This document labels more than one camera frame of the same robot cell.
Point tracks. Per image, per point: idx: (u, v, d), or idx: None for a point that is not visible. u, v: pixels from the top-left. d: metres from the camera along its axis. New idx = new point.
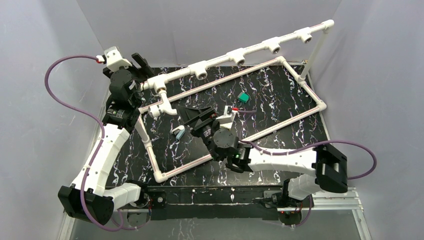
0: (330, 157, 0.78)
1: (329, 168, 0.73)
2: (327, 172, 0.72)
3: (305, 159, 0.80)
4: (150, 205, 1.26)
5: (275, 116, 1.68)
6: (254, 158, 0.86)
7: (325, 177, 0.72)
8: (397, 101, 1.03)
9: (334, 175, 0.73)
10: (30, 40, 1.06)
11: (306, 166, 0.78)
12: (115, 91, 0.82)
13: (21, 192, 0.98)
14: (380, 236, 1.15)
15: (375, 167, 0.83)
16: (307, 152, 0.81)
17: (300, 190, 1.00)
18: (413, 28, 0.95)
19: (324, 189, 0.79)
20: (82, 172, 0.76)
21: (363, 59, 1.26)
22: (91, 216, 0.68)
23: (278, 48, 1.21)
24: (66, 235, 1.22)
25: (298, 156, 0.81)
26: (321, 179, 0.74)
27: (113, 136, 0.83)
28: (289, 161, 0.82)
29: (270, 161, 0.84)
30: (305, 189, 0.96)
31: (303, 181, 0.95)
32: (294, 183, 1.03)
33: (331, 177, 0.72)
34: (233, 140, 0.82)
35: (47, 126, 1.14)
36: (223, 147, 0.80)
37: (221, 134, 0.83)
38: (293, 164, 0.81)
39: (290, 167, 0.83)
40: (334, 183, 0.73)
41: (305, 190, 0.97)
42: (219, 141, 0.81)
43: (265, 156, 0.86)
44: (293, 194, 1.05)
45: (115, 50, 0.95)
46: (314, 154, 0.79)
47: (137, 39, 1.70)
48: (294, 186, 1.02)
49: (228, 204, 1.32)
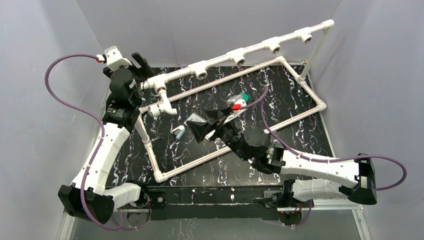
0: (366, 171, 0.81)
1: (370, 182, 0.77)
2: (368, 185, 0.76)
3: (346, 170, 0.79)
4: (150, 205, 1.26)
5: (275, 116, 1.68)
6: (289, 161, 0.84)
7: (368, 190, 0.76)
8: (397, 100, 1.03)
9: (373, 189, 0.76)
10: (29, 39, 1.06)
11: (348, 177, 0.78)
12: (115, 90, 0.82)
13: (22, 192, 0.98)
14: (380, 236, 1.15)
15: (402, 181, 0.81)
16: (349, 163, 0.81)
17: (308, 194, 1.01)
18: (413, 28, 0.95)
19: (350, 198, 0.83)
20: (82, 171, 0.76)
21: (362, 59, 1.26)
22: (91, 214, 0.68)
23: (278, 48, 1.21)
24: (66, 235, 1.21)
25: (338, 166, 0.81)
26: (359, 191, 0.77)
27: (113, 135, 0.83)
28: (328, 169, 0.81)
29: (308, 166, 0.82)
30: (317, 193, 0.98)
31: (318, 186, 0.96)
32: (305, 186, 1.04)
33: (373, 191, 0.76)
34: (264, 139, 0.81)
35: (47, 126, 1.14)
36: (254, 144, 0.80)
37: (252, 131, 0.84)
38: (333, 173, 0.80)
39: (328, 175, 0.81)
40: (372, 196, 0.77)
41: (317, 194, 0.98)
42: (250, 138, 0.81)
43: (302, 161, 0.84)
44: (299, 196, 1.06)
45: (115, 49, 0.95)
46: (356, 166, 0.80)
47: (137, 39, 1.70)
48: (304, 188, 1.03)
49: (227, 204, 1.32)
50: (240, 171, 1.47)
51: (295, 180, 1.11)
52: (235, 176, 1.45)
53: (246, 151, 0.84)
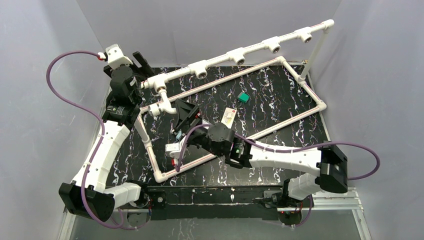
0: (332, 158, 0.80)
1: (333, 168, 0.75)
2: (331, 172, 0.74)
3: (310, 158, 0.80)
4: (150, 205, 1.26)
5: (275, 116, 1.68)
6: (255, 154, 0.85)
7: (329, 177, 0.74)
8: (397, 100, 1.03)
9: (336, 176, 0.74)
10: (30, 39, 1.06)
11: (310, 165, 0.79)
12: (115, 88, 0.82)
13: (21, 192, 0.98)
14: (380, 235, 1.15)
15: (379, 167, 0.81)
16: (312, 151, 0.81)
17: (300, 190, 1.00)
18: (413, 28, 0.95)
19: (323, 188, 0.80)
20: (82, 169, 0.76)
21: (362, 59, 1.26)
22: (91, 212, 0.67)
23: (278, 48, 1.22)
24: (66, 235, 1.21)
25: (302, 155, 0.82)
26: (324, 178, 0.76)
27: (113, 132, 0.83)
28: (292, 159, 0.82)
29: (273, 158, 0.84)
30: (304, 189, 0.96)
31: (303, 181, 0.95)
32: (294, 183, 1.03)
33: (335, 176, 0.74)
34: (228, 134, 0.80)
35: (47, 125, 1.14)
36: (217, 140, 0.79)
37: (216, 127, 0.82)
38: (296, 162, 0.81)
39: (293, 165, 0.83)
40: (336, 183, 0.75)
41: (305, 190, 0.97)
42: (213, 134, 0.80)
43: (268, 153, 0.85)
44: (293, 194, 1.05)
45: (116, 48, 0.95)
46: (318, 154, 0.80)
47: (137, 40, 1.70)
48: (294, 186, 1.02)
49: (228, 204, 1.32)
50: (239, 171, 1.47)
51: (291, 180, 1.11)
52: (235, 176, 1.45)
53: (215, 146, 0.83)
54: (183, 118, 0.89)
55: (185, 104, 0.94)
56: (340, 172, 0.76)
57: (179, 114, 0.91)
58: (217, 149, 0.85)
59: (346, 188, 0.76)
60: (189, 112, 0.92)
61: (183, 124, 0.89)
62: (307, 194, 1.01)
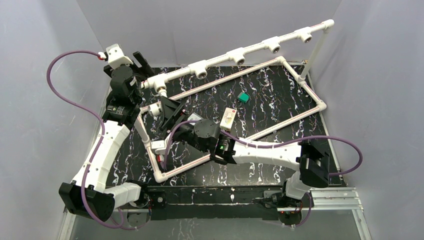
0: (313, 153, 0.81)
1: (312, 162, 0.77)
2: (310, 166, 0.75)
3: (290, 153, 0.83)
4: (150, 205, 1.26)
5: (275, 116, 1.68)
6: (238, 150, 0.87)
7: (308, 171, 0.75)
8: (397, 100, 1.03)
9: (316, 170, 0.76)
10: (30, 39, 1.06)
11: (291, 160, 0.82)
12: (115, 87, 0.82)
13: (22, 191, 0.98)
14: (380, 235, 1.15)
15: (361, 163, 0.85)
16: (292, 146, 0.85)
17: (294, 189, 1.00)
18: (413, 28, 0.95)
19: (305, 183, 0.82)
20: (82, 169, 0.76)
21: (362, 59, 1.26)
22: (91, 212, 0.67)
23: (278, 48, 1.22)
24: (66, 235, 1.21)
25: (282, 150, 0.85)
26: (304, 173, 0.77)
27: (113, 132, 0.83)
28: (273, 154, 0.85)
29: (255, 153, 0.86)
30: (297, 186, 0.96)
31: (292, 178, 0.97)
32: (289, 182, 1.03)
33: (313, 171, 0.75)
34: (214, 130, 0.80)
35: (47, 125, 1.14)
36: (202, 136, 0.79)
37: (202, 124, 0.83)
38: (277, 157, 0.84)
39: (275, 160, 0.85)
40: (316, 177, 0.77)
41: (297, 187, 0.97)
42: (199, 131, 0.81)
43: (250, 149, 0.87)
44: (289, 194, 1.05)
45: (117, 48, 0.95)
46: (298, 148, 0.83)
47: (137, 40, 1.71)
48: (288, 185, 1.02)
49: (228, 204, 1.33)
50: (240, 171, 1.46)
51: (288, 180, 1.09)
52: (235, 176, 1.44)
53: (201, 142, 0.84)
54: (169, 117, 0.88)
55: (170, 102, 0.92)
56: (320, 167, 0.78)
57: (165, 113, 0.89)
58: (202, 145, 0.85)
59: (326, 182, 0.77)
60: (174, 110, 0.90)
61: (168, 122, 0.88)
62: (303, 192, 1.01)
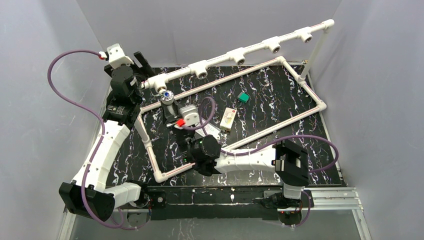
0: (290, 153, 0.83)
1: (288, 163, 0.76)
2: (286, 168, 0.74)
3: (265, 157, 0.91)
4: (150, 205, 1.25)
5: (275, 116, 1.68)
6: (220, 161, 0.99)
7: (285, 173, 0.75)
8: (397, 100, 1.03)
9: (293, 171, 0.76)
10: (30, 38, 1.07)
11: (266, 163, 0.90)
12: (115, 87, 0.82)
13: (22, 191, 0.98)
14: (380, 235, 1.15)
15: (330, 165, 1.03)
16: (267, 150, 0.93)
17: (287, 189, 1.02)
18: (413, 27, 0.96)
19: (287, 183, 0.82)
20: (82, 169, 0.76)
21: (362, 59, 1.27)
22: (91, 212, 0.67)
23: (278, 47, 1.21)
24: (66, 235, 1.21)
25: (258, 155, 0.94)
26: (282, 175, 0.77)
27: (113, 132, 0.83)
28: (251, 160, 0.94)
29: (235, 161, 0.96)
30: (288, 186, 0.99)
31: None
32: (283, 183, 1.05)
33: (290, 172, 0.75)
34: (217, 148, 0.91)
35: (47, 125, 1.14)
36: (210, 154, 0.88)
37: (208, 140, 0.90)
38: (255, 162, 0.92)
39: (253, 165, 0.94)
40: (295, 177, 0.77)
41: (288, 187, 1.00)
42: (206, 149, 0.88)
43: (230, 158, 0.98)
44: (288, 195, 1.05)
45: (117, 47, 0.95)
46: (272, 152, 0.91)
47: (137, 40, 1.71)
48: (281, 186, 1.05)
49: (228, 204, 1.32)
50: (239, 171, 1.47)
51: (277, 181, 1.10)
52: (235, 176, 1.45)
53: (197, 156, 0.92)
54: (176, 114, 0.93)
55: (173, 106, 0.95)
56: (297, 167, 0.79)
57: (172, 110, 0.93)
58: (198, 158, 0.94)
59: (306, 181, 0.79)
60: None
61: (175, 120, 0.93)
62: (299, 192, 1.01)
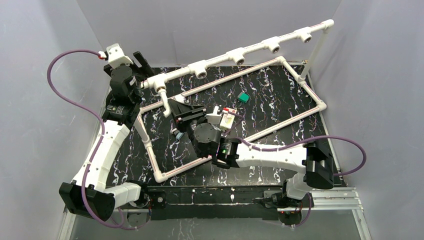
0: (317, 154, 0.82)
1: (318, 165, 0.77)
2: (317, 169, 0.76)
3: (295, 156, 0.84)
4: (150, 205, 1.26)
5: (275, 116, 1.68)
6: (242, 154, 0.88)
7: (315, 174, 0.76)
8: (397, 100, 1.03)
9: (322, 173, 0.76)
10: (30, 38, 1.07)
11: (296, 163, 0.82)
12: (115, 87, 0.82)
13: (22, 191, 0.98)
14: (380, 235, 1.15)
15: (364, 163, 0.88)
16: (297, 148, 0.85)
17: (295, 190, 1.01)
18: (413, 27, 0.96)
19: (311, 185, 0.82)
20: (82, 168, 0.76)
21: (362, 59, 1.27)
22: (92, 212, 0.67)
23: (278, 48, 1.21)
24: (66, 235, 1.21)
25: (288, 153, 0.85)
26: (311, 175, 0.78)
27: (113, 132, 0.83)
28: (278, 157, 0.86)
29: (260, 157, 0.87)
30: (299, 187, 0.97)
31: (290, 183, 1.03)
32: (290, 183, 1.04)
33: (320, 173, 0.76)
34: (214, 135, 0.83)
35: (47, 125, 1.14)
36: (203, 141, 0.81)
37: (202, 128, 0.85)
38: (283, 161, 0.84)
39: (280, 163, 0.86)
40: (324, 180, 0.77)
41: (299, 188, 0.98)
42: (199, 136, 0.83)
43: (254, 152, 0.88)
44: (291, 194, 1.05)
45: (117, 47, 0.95)
46: (303, 151, 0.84)
47: (137, 40, 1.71)
48: (290, 186, 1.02)
49: (227, 204, 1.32)
50: (240, 171, 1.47)
51: (287, 180, 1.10)
52: (235, 176, 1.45)
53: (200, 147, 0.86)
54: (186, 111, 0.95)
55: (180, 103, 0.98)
56: (326, 168, 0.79)
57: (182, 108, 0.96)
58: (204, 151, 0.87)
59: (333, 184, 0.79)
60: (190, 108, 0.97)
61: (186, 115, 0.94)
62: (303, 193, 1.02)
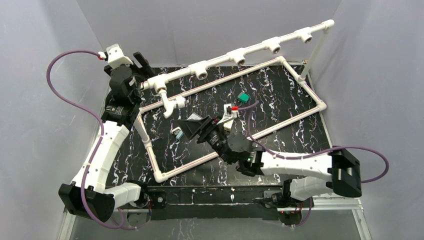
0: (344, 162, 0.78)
1: (345, 173, 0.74)
2: (343, 177, 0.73)
3: (320, 164, 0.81)
4: (150, 205, 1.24)
5: (275, 116, 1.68)
6: (266, 162, 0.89)
7: (342, 182, 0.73)
8: (397, 101, 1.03)
9: (350, 181, 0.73)
10: (30, 39, 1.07)
11: (321, 171, 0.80)
12: (115, 87, 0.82)
13: (22, 191, 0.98)
14: (379, 235, 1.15)
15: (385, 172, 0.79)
16: (322, 157, 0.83)
17: (305, 191, 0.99)
18: (413, 28, 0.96)
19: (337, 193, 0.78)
20: (82, 169, 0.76)
21: (362, 59, 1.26)
22: (91, 213, 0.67)
23: (278, 48, 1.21)
24: (66, 235, 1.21)
25: (312, 161, 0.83)
26: (338, 184, 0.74)
27: (113, 133, 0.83)
28: (303, 165, 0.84)
29: (284, 165, 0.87)
30: (311, 190, 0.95)
31: (300, 186, 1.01)
32: (299, 184, 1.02)
33: (348, 182, 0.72)
34: (247, 144, 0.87)
35: (47, 125, 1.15)
36: (237, 150, 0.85)
37: (235, 138, 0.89)
38: (307, 169, 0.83)
39: (304, 171, 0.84)
40: (351, 188, 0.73)
41: (310, 191, 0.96)
42: (233, 145, 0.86)
43: (279, 161, 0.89)
44: (296, 195, 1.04)
45: (117, 48, 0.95)
46: (329, 159, 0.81)
47: (137, 40, 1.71)
48: (300, 187, 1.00)
49: (228, 204, 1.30)
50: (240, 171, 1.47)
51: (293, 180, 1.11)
52: (235, 176, 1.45)
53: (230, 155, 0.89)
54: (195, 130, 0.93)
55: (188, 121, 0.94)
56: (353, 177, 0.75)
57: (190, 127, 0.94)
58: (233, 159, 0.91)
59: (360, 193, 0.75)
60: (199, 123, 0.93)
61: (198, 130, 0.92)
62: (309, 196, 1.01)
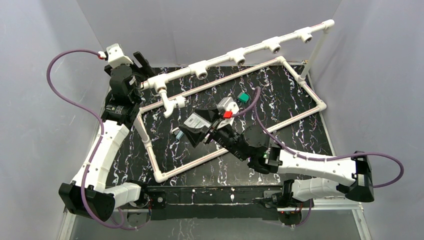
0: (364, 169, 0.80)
1: (368, 180, 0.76)
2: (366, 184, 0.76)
3: (344, 168, 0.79)
4: (150, 205, 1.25)
5: (275, 116, 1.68)
6: (286, 161, 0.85)
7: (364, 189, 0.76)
8: (397, 100, 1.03)
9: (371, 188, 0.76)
10: (30, 39, 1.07)
11: (346, 176, 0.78)
12: (115, 87, 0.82)
13: (22, 191, 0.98)
14: (380, 235, 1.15)
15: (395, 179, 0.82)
16: (345, 161, 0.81)
17: (307, 193, 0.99)
18: (413, 27, 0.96)
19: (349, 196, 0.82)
20: (82, 169, 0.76)
21: (362, 59, 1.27)
22: (92, 212, 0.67)
23: (279, 48, 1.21)
24: (66, 235, 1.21)
25: (335, 165, 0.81)
26: (359, 189, 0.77)
27: (112, 132, 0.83)
28: (326, 168, 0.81)
29: (305, 166, 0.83)
30: (316, 192, 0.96)
31: (304, 188, 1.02)
32: (303, 186, 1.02)
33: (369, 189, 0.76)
34: (264, 139, 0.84)
35: (47, 125, 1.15)
36: (255, 144, 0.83)
37: (251, 132, 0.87)
38: (330, 172, 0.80)
39: (326, 174, 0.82)
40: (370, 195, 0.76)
41: (315, 193, 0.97)
42: (250, 139, 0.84)
43: (299, 161, 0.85)
44: (298, 196, 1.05)
45: (117, 47, 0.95)
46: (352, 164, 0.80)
47: (137, 40, 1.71)
48: (305, 188, 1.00)
49: (228, 204, 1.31)
50: (240, 171, 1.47)
51: (294, 180, 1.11)
52: (235, 176, 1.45)
53: (246, 150, 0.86)
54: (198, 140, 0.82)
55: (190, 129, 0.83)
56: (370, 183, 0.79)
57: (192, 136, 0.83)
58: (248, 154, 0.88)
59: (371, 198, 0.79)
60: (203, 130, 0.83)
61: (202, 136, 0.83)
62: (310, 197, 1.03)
